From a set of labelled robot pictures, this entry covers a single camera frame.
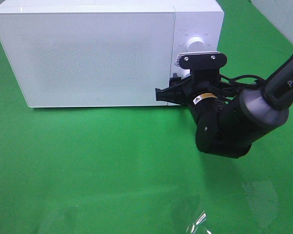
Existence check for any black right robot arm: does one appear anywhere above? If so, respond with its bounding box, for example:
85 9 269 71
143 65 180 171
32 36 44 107
155 51 293 158

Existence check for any white microwave door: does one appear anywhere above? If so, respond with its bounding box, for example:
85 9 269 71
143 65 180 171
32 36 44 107
0 13 174 108

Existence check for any upper white power knob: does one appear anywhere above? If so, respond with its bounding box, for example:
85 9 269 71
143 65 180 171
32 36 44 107
186 36 206 52

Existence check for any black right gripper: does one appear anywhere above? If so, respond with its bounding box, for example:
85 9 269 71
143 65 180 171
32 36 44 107
155 73 237 124

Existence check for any white microwave oven body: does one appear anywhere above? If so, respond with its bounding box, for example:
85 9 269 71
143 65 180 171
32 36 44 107
0 0 224 89

